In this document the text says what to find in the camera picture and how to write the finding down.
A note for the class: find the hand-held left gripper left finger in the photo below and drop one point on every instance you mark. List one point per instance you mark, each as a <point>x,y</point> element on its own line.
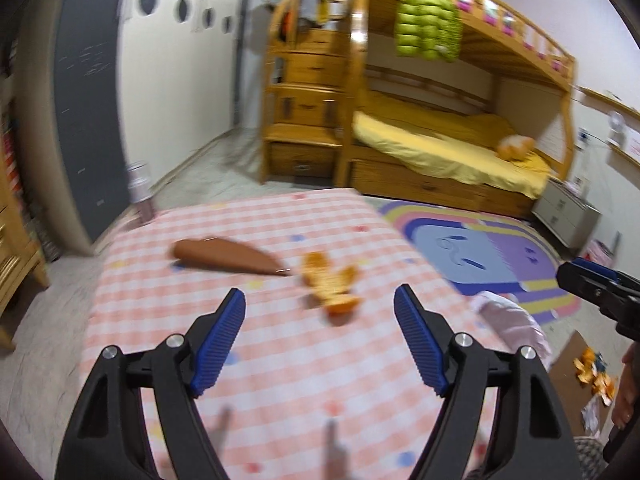
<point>220,345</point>

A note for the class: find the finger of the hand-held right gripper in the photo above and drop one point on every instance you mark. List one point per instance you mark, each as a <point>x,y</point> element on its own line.
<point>595,290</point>
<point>600,269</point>

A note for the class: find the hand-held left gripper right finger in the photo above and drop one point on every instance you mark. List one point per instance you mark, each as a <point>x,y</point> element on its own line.
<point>420,345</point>

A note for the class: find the cardboard box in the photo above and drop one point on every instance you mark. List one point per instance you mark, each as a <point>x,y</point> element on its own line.
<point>565,380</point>

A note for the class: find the brown carrot-shaped toy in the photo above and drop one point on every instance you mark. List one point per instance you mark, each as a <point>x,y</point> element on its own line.
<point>327,282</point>
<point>225,255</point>

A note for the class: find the person's right hand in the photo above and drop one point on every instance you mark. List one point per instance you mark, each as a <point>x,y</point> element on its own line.
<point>627,390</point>

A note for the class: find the grey patterned cloth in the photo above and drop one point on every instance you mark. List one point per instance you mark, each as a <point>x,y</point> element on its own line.
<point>592,460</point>

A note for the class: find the grey nightstand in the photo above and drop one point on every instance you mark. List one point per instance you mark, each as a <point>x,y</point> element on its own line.
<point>565,212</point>

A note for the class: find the orange peel scraps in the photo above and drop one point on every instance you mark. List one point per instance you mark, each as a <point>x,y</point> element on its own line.
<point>597,380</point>

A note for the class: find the pink checkered tablecloth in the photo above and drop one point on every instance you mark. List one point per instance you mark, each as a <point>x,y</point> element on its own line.
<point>300,360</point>

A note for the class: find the pink plastic bag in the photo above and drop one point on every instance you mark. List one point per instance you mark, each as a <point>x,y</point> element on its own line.
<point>510,325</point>

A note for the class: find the pastel rainbow rug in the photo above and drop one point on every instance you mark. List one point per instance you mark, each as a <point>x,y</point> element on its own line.
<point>475,255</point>

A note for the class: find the small white fan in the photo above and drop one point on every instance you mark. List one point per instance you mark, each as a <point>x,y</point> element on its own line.
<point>616,127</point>

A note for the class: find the orange plush toy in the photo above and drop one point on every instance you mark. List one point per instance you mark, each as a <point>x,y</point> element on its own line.
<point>515,147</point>

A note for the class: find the spray bottle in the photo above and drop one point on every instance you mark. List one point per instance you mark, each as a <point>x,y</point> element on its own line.
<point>140,190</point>

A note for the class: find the yellow bedsheet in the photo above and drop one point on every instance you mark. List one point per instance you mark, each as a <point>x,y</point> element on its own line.
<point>425,150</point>

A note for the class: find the wooden cabinet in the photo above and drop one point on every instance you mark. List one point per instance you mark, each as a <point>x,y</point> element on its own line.
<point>15,260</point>

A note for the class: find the wooden bunk bed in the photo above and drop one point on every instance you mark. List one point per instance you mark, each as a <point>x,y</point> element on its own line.
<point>500,55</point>

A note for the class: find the wooden stair drawer unit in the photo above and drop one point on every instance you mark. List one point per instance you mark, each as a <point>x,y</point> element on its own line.
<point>310,105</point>

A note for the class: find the white and grey wardrobe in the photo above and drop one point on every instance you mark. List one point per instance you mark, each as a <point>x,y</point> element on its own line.
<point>170,85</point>

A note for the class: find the green puffer jacket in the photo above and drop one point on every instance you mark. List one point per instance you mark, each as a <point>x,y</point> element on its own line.
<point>425,25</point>

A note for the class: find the wall socket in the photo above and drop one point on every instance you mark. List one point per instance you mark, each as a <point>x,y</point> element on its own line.
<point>583,137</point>

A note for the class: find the wall shelf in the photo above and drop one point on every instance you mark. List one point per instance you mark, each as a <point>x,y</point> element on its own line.
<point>605,101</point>

